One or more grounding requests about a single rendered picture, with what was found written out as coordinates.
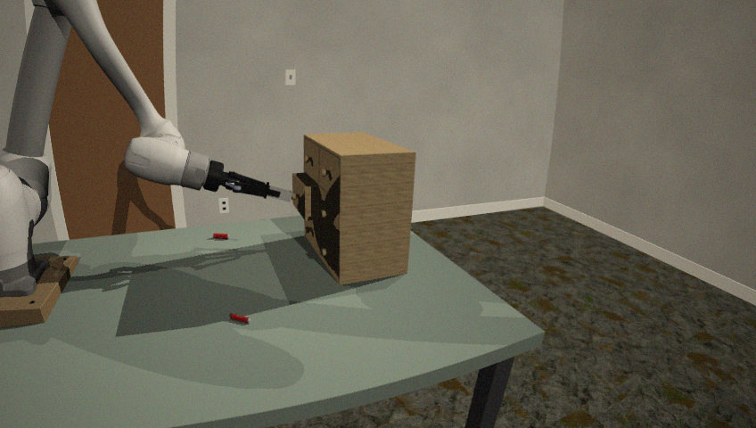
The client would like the small wooden chest of drawers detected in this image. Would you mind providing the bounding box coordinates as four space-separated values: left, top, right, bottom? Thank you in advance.
304 132 415 285

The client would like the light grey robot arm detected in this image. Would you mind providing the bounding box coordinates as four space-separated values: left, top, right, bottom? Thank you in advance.
0 0 210 297

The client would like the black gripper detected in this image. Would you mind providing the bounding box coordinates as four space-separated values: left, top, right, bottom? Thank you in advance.
203 160 293 202

